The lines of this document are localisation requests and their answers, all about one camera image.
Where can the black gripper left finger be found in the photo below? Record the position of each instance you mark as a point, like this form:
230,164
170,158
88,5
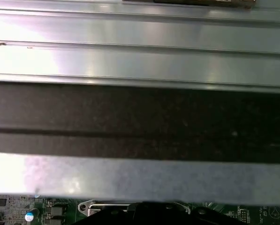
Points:
142,215

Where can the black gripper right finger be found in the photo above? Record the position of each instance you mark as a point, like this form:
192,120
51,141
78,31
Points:
175,215

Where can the CPU socket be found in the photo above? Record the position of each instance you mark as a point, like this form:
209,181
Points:
91,209

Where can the black and grey PC case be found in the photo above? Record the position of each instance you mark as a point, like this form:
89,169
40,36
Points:
139,122

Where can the green motherboard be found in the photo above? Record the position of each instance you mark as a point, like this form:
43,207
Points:
13,211

